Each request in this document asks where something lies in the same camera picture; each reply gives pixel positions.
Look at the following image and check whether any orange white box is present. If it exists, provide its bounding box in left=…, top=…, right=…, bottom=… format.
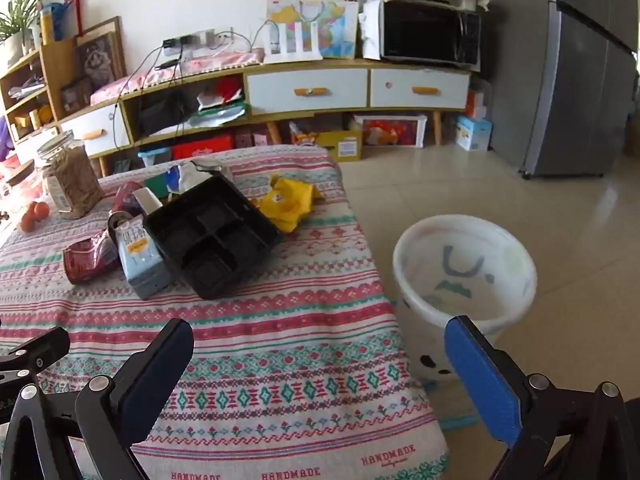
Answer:
left=465, top=89, right=488, bottom=120

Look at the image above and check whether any wooden picture frame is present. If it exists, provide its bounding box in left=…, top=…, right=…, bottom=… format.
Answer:
left=75, top=16, right=127, bottom=91

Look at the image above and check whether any dark red drink can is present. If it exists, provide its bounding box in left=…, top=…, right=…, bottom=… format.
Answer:
left=107, top=181, right=146, bottom=233

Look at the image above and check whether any black power cable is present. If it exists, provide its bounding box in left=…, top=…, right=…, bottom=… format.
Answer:
left=114, top=35, right=187, bottom=161

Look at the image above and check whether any white plastic trash bin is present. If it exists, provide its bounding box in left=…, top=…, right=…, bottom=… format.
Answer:
left=392, top=214, right=538, bottom=385

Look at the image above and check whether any white crate with toys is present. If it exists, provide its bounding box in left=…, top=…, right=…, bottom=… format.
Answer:
left=352, top=114, right=428, bottom=148

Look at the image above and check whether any wooden open shelf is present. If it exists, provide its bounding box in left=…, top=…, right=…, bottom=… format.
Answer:
left=0, top=35, right=77, bottom=151

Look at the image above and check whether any white paper cup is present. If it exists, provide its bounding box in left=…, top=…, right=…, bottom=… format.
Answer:
left=132, top=187, right=163, bottom=216

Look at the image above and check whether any colourful map poster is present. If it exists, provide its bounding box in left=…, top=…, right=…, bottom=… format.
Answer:
left=266, top=0, right=360, bottom=60

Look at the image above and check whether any green silver folded bag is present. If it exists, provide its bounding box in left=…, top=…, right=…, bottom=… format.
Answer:
left=187, top=92, right=251, bottom=129

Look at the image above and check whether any small dark picture frame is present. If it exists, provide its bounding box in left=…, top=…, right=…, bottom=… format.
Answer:
left=60, top=77, right=93, bottom=113

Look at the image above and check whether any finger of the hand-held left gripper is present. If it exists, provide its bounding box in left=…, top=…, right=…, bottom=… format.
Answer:
left=0, top=327, right=71, bottom=386

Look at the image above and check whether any wall power strip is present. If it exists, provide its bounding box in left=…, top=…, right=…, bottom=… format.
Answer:
left=162, top=27, right=236, bottom=58

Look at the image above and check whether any clear jar with dark lid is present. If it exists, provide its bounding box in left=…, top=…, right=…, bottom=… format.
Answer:
left=0, top=160, right=46, bottom=211

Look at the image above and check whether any yellow cardboard box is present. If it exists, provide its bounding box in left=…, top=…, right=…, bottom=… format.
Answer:
left=316, top=130, right=363, bottom=162

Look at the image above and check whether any white drawer wooden handle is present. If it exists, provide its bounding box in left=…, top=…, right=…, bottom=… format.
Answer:
left=60, top=105, right=132, bottom=157

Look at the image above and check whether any red flat box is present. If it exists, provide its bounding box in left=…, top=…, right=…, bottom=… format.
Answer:
left=171, top=134, right=235, bottom=161

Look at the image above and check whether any clear jar with brown sticks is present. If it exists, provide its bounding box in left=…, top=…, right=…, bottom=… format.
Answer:
left=37, top=130, right=105, bottom=220

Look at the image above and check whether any black box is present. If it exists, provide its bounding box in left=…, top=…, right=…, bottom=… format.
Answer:
left=137, top=95, right=176, bottom=136

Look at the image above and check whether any blue drink carton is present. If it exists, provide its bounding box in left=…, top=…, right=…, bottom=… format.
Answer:
left=114, top=220, right=172, bottom=301

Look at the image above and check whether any colourful snack pack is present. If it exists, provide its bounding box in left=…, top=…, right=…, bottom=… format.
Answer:
left=289, top=120, right=321, bottom=147

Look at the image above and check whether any black microwave oven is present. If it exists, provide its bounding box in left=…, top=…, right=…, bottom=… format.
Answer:
left=362, top=0, right=482, bottom=67

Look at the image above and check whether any wooden white TV cabinet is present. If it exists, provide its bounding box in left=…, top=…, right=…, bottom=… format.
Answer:
left=57, top=57, right=473, bottom=162

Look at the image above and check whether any potted green plant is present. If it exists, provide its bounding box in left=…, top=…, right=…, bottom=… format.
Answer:
left=0, top=0, right=58, bottom=56

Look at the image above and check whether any white drawer with round hole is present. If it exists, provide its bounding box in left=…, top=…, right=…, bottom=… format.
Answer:
left=370, top=67, right=471, bottom=108

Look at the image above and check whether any white drawer with knobbed handle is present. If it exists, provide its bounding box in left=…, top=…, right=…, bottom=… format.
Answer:
left=245, top=67, right=368, bottom=113

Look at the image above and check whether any patterned woven tablecloth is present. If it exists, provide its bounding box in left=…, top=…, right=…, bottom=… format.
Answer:
left=0, top=144, right=451, bottom=480

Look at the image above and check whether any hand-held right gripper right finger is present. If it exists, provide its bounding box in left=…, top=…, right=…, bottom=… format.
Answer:
left=444, top=315, right=623, bottom=480

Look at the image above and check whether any white crumpled tissue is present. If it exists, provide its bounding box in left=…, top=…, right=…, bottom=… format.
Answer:
left=177, top=160, right=226, bottom=192

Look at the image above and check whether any blue white carton box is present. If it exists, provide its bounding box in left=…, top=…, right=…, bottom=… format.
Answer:
left=454, top=115, right=493, bottom=152

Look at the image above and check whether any green yellow sponge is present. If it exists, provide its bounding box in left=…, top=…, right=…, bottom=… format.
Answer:
left=145, top=172, right=173, bottom=198

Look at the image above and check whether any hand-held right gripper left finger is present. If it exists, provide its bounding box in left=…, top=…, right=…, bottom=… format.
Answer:
left=0, top=317, right=196, bottom=480

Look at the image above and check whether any black plastic food tray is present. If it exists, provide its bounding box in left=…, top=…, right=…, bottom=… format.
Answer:
left=142, top=172, right=285, bottom=301

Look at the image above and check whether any light blue plastic container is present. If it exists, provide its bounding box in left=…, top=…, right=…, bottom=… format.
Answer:
left=137, top=147, right=173, bottom=167

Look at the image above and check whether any white slatted stand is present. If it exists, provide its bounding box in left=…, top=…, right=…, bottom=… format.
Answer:
left=264, top=20, right=321, bottom=63

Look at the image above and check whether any yellow crumpled wrapper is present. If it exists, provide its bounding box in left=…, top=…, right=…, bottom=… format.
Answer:
left=250, top=175, right=325, bottom=235

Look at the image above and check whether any grey refrigerator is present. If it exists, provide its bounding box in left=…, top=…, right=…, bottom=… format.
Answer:
left=472, top=0, right=640, bottom=180

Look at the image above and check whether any crushed red can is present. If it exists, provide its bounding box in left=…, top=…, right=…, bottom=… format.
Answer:
left=62, top=232, right=121, bottom=285

